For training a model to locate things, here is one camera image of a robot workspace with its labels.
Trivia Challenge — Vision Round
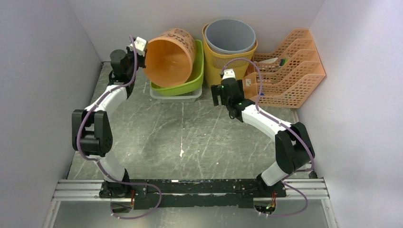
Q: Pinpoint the green plastic basin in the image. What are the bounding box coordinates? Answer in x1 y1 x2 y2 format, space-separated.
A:
150 39 205 96

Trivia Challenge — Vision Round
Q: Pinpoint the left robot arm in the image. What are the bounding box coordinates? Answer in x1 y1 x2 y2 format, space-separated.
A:
72 45 147 198

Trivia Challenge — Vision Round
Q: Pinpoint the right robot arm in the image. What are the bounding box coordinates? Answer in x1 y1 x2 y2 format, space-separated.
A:
211 78 315 197

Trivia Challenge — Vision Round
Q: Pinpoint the grey plastic bucket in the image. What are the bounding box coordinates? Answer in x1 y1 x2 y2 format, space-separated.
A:
203 19 256 54

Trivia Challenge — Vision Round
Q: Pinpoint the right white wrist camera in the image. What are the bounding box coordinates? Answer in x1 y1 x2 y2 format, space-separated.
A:
221 68 236 81

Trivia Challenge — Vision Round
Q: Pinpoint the orange plastic file organizer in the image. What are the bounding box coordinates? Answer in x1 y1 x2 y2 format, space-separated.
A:
243 28 326 109

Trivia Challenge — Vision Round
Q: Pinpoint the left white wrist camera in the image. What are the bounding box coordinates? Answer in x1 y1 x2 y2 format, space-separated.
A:
130 37 148 57

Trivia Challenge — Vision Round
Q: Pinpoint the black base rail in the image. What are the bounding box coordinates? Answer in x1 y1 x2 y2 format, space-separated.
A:
98 179 287 209

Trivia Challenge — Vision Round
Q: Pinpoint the white perforated tray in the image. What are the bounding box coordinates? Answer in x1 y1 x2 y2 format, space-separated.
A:
149 87 202 103

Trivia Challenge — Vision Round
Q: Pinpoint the large orange plastic bucket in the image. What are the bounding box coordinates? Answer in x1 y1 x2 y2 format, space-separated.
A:
144 28 196 87

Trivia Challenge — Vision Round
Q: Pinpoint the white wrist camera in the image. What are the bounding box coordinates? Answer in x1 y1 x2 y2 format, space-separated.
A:
221 68 236 81
130 37 148 57

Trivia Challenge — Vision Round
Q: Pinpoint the yellow slatted waste basket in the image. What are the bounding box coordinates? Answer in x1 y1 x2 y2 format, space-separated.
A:
202 24 258 87

